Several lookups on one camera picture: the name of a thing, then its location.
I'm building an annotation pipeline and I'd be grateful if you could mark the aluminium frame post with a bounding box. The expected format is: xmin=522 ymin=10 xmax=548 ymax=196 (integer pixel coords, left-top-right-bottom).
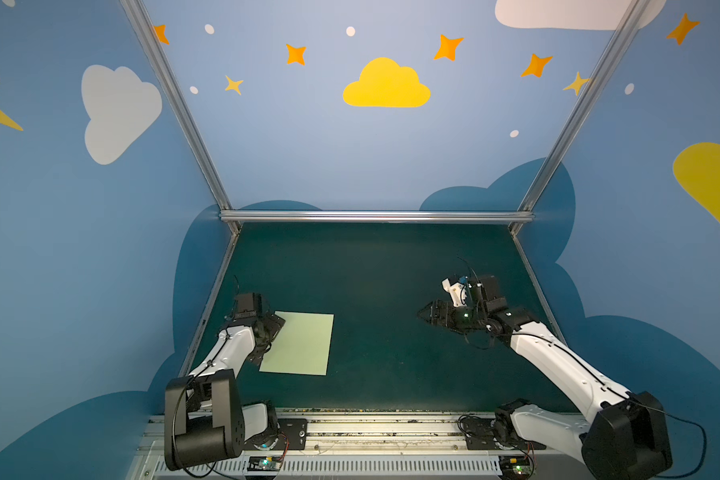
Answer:
xmin=120 ymin=0 xmax=232 ymax=210
xmin=518 ymin=0 xmax=651 ymax=217

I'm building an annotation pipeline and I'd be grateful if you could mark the left aluminium frame post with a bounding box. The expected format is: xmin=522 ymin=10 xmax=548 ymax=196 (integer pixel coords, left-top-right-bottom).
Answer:
xmin=120 ymin=0 xmax=232 ymax=210

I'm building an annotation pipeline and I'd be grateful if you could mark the back horizontal aluminium bar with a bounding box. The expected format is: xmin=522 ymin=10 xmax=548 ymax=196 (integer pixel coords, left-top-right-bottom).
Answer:
xmin=220 ymin=210 xmax=534 ymax=225

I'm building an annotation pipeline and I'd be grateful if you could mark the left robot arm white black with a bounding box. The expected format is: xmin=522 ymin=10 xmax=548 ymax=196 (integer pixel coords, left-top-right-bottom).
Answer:
xmin=164 ymin=293 xmax=285 ymax=472

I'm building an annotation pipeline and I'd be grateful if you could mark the left green controller board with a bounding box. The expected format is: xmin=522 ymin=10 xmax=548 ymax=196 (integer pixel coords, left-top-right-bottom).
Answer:
xmin=246 ymin=456 xmax=283 ymax=473

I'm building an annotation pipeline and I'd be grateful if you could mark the right aluminium frame post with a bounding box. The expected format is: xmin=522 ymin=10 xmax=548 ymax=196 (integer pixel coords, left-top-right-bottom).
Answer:
xmin=518 ymin=0 xmax=651 ymax=217

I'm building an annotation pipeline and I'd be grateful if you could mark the light green paper sheet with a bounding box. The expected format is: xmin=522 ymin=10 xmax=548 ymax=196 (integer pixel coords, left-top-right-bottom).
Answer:
xmin=259 ymin=311 xmax=334 ymax=376

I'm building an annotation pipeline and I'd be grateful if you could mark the right green controller board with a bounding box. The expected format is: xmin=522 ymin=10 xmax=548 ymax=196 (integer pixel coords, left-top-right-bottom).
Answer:
xmin=499 ymin=457 xmax=535 ymax=480

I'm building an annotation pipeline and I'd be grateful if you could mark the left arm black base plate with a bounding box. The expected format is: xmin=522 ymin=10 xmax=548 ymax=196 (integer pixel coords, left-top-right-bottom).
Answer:
xmin=244 ymin=418 xmax=308 ymax=452

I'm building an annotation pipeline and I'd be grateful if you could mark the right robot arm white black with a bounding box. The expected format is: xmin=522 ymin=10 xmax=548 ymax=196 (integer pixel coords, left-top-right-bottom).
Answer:
xmin=417 ymin=298 xmax=673 ymax=479

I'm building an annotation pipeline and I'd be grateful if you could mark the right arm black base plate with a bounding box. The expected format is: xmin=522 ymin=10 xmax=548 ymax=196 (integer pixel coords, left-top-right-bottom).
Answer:
xmin=457 ymin=415 xmax=547 ymax=451

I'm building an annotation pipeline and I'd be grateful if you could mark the dark green table mat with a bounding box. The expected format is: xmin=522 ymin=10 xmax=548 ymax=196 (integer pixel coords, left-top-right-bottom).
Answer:
xmin=198 ymin=223 xmax=574 ymax=413

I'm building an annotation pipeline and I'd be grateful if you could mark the aluminium front rail bed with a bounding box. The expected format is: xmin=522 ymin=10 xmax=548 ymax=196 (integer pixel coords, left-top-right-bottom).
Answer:
xmin=127 ymin=409 xmax=591 ymax=479

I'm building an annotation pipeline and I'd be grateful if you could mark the green controller board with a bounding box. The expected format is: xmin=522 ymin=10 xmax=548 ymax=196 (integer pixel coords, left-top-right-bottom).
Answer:
xmin=246 ymin=456 xmax=283 ymax=473
xmin=499 ymin=457 xmax=535 ymax=480

